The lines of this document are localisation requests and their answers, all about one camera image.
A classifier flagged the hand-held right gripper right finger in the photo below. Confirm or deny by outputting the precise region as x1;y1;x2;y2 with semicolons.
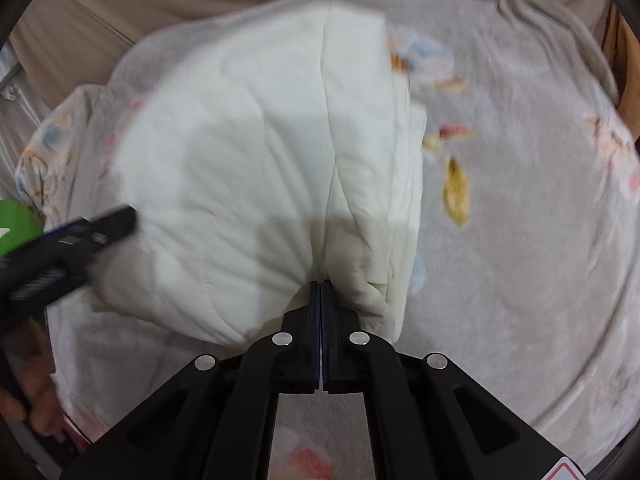
320;280;587;480

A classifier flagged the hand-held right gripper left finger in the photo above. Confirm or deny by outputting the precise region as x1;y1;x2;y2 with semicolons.
60;280;321;480

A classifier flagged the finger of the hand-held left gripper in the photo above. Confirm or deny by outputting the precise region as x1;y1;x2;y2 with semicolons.
0;205;139;322

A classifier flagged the cream quilted jacket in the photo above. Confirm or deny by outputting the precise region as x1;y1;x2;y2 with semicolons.
91;0;429;352

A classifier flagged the person's left hand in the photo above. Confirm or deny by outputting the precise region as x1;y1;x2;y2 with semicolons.
0;342;65;437

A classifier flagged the metal rack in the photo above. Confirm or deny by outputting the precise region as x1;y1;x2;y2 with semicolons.
0;42;32;128

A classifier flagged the pink cloth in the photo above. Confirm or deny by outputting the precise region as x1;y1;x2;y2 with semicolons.
61;412;97;450

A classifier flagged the grey floral printed blanket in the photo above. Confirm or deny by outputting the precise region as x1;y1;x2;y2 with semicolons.
15;0;640;480

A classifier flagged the beige fabric sheet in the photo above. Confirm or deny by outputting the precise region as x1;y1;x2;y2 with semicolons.
9;0;618;110

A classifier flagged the orange cloth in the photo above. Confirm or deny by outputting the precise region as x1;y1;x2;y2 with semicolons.
602;1;640;142

